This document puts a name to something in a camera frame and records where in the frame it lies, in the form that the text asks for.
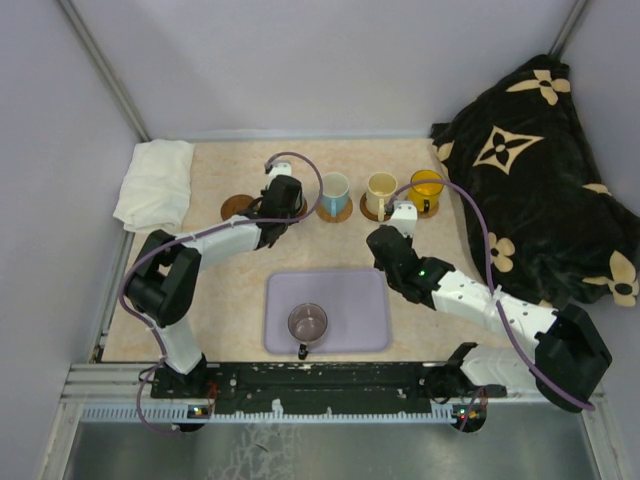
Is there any purple glass mug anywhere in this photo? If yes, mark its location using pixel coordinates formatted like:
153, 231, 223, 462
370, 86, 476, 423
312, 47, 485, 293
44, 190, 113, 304
287, 303, 328, 361

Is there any yellow glass mug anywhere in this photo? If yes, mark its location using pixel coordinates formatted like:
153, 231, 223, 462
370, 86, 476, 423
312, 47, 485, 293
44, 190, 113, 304
407, 170, 444, 204

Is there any purple cable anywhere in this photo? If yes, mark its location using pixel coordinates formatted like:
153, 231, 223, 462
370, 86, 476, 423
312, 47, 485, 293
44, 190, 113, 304
119, 151, 324, 437
387, 180, 595, 434

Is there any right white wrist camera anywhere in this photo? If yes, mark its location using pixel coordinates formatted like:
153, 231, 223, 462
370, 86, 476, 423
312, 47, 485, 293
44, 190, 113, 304
388, 200, 418, 238

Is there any white folded cloth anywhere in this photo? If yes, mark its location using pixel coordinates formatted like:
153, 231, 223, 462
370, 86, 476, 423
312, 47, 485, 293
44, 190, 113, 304
113, 139, 195, 233

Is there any cream ceramic mug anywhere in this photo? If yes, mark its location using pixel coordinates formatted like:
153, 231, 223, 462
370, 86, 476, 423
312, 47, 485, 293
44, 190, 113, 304
366, 172, 398, 220

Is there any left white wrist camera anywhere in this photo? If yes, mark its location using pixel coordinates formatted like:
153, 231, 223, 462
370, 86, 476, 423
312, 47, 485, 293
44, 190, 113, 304
265, 160, 292, 179

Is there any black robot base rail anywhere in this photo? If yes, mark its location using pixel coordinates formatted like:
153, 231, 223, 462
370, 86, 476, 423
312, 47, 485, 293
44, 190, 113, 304
79, 359, 506, 431

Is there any woven rattan coaster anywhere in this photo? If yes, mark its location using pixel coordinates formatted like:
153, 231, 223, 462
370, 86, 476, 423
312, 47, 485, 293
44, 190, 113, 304
315, 198, 353, 224
414, 199, 439, 219

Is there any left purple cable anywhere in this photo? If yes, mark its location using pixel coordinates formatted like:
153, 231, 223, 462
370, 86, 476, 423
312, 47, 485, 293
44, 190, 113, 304
119, 151, 324, 437

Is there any lavender plastic tray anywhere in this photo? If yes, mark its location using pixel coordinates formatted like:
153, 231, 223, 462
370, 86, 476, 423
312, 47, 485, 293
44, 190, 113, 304
263, 268, 391, 355

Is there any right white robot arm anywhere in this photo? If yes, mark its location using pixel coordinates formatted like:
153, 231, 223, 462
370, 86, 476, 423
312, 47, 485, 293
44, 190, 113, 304
366, 225, 612, 413

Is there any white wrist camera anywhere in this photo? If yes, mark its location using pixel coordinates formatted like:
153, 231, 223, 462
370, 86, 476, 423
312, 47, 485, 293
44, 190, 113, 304
265, 160, 292, 179
388, 200, 418, 238

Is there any leftmost brown wooden coaster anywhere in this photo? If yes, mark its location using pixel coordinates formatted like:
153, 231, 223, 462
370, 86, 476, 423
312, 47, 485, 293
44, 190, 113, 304
220, 194, 262, 221

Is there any black floral blanket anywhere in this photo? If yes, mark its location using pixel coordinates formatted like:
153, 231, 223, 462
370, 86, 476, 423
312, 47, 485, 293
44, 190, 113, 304
429, 54, 639, 308

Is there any rightmost woven rattan coaster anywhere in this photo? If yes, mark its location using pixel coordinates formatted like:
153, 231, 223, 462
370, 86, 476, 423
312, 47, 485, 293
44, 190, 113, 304
414, 199, 439, 219

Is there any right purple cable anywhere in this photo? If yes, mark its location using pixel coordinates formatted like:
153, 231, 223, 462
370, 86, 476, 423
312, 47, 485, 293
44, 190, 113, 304
387, 180, 595, 434

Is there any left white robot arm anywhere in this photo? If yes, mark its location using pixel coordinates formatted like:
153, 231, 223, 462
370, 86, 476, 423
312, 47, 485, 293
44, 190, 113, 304
121, 174, 304, 397

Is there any middle woven rattan coaster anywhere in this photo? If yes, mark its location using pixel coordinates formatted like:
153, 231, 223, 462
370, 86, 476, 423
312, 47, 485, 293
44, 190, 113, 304
315, 198, 353, 224

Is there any white and blue mug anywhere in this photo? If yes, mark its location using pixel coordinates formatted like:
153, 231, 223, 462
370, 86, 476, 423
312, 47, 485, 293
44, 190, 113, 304
321, 172, 350, 218

